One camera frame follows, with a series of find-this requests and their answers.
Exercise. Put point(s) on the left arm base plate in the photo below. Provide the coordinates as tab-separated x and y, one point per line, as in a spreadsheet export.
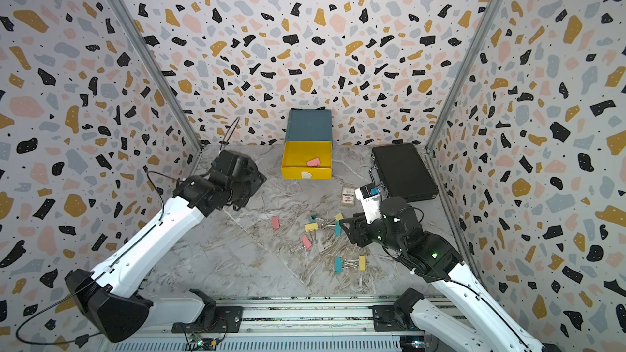
218	319

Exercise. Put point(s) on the yellow binder clip lower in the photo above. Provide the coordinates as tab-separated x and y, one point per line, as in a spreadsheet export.
362	263

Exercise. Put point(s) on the small circuit board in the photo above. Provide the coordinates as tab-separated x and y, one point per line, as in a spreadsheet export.
203	344

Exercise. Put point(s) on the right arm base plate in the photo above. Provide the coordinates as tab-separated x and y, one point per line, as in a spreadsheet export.
388	318

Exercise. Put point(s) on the small card packet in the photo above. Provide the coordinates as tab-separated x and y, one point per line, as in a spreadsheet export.
348	196

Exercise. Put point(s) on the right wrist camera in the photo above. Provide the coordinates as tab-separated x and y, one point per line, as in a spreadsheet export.
369	197

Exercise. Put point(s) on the pink binder clip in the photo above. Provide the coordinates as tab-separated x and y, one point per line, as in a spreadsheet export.
314	162
306	242
275	223

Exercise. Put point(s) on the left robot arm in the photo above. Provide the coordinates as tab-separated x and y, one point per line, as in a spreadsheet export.
109	294

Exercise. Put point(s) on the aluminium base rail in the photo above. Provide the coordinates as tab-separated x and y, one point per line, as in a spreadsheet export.
298	324

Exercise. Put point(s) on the yellow binder clip centre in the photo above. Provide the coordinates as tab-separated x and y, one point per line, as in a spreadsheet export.
311	227

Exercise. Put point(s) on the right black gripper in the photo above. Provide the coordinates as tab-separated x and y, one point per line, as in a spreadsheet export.
359	227

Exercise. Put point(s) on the teal drawer cabinet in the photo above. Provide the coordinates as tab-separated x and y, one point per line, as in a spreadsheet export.
309	125

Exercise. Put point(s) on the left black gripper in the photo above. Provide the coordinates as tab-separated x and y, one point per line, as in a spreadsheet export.
253	174

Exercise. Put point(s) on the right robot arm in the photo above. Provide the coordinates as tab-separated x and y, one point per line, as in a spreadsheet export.
397	227

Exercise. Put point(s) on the yellow top drawer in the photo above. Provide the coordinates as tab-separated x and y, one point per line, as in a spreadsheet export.
307	160

